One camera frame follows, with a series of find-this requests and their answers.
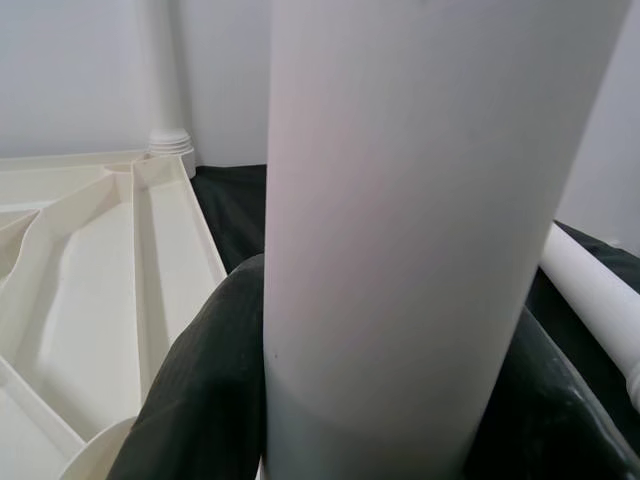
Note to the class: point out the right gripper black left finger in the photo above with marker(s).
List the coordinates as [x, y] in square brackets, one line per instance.
[200, 375]

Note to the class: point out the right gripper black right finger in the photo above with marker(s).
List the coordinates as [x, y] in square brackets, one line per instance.
[550, 400]

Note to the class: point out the black table cloth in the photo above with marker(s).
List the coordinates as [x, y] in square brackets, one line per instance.
[235, 210]

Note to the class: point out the white plastic table leg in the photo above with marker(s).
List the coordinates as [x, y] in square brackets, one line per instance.
[170, 65]
[400, 200]
[590, 285]

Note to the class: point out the white plastic table top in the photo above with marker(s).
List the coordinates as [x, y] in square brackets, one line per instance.
[100, 300]

